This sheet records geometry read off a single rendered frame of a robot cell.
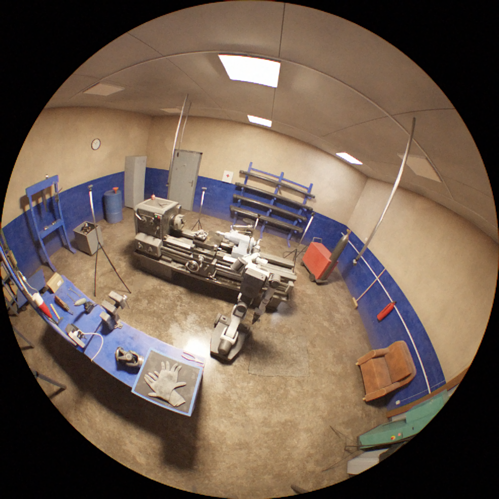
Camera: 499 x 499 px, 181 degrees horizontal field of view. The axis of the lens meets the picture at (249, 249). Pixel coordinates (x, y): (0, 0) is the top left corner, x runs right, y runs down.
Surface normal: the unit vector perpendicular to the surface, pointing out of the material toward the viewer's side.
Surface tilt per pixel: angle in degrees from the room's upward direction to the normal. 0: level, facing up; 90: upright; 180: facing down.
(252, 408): 0
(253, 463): 0
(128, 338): 0
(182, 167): 90
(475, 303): 90
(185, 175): 90
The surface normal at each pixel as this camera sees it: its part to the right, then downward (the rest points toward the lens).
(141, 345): 0.28, -0.81
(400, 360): -0.92, -0.39
